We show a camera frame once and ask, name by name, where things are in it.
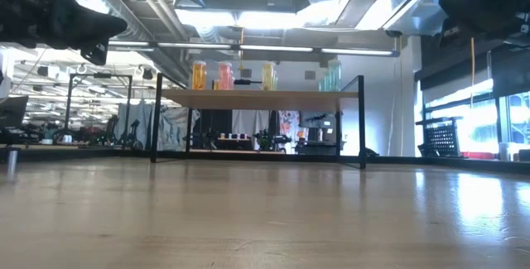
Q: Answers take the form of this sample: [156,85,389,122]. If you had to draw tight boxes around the dark grey machine cabinet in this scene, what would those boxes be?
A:
[296,111,345,156]

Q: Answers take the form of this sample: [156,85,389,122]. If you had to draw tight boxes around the black aluminium frame rail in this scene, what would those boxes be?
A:
[0,147,530,175]

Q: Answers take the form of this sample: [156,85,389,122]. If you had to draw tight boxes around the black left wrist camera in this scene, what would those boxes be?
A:
[80,40,109,66]

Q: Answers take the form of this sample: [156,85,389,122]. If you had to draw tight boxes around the wooden shelf black legs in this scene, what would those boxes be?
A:
[148,72,368,170]

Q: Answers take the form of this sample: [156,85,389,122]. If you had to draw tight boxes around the bright ceiling light panel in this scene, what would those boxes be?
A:
[173,7,303,30]

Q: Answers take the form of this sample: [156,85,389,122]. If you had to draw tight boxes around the large silver ventilation duct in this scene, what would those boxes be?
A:
[74,0,144,42]

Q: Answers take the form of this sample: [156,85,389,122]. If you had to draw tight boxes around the floral patterned cloth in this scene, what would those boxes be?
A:
[279,110,307,150]

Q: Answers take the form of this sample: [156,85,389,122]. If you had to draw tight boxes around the small potted plant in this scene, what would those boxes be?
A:
[37,122,59,146]

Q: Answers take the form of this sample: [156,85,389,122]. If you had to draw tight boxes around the silver base standoff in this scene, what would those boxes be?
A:
[6,147,20,178]

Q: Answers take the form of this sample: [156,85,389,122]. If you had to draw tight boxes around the black background frame rig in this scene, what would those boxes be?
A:
[64,72,134,132]

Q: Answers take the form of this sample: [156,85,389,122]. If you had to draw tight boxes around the black monitor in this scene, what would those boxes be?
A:
[0,94,29,129]

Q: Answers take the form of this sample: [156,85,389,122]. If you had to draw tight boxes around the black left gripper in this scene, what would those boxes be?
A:
[0,0,128,51]

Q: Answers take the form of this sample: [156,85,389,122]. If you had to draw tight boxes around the black perforated crate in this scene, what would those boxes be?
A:
[416,116,464,158]

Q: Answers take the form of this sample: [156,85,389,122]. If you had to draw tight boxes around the long silver pendant light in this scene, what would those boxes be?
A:
[107,40,401,58]

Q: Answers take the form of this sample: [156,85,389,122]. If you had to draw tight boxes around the grey fabric cover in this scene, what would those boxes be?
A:
[115,102,200,153]

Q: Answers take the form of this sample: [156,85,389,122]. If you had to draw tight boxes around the pink medicine bottle white cap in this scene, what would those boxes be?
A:
[218,60,234,91]

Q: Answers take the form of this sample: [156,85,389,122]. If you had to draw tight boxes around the distant small bottle rack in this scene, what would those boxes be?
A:
[217,132,252,142]

